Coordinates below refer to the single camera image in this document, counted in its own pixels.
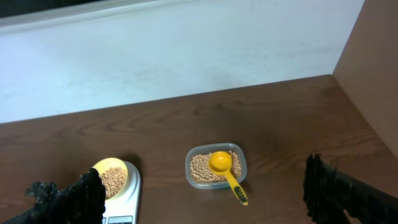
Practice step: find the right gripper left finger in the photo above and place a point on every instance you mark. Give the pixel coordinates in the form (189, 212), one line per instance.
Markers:
(82, 202)

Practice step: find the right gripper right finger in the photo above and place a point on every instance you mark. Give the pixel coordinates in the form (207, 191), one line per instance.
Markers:
(332, 196)

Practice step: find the yellow measuring scoop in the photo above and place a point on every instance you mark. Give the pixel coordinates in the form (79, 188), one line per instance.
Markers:
(220, 163)

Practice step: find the soybeans in bowl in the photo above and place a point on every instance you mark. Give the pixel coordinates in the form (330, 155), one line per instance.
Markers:
(113, 179)

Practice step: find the pale yellow bowl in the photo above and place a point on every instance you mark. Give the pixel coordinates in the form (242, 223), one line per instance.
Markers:
(108, 163)

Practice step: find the white digital kitchen scale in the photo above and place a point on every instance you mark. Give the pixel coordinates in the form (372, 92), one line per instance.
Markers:
(124, 209)

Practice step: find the clear plastic container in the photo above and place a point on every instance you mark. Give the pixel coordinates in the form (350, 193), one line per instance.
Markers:
(211, 148)

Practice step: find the soybeans in container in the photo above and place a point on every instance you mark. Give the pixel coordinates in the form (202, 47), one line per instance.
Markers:
(201, 173)

